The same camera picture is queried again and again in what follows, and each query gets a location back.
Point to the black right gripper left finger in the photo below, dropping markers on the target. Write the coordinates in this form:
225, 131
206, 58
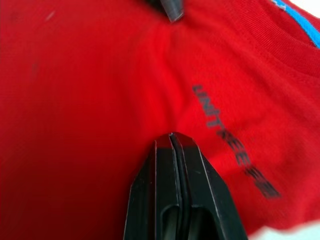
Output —
152, 190

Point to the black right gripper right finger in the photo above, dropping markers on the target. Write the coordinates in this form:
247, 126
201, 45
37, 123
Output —
200, 195

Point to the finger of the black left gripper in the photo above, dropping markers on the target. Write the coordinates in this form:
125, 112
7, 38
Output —
167, 7

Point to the red t-shirt with black print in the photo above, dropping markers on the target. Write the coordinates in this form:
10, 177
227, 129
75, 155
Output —
87, 112

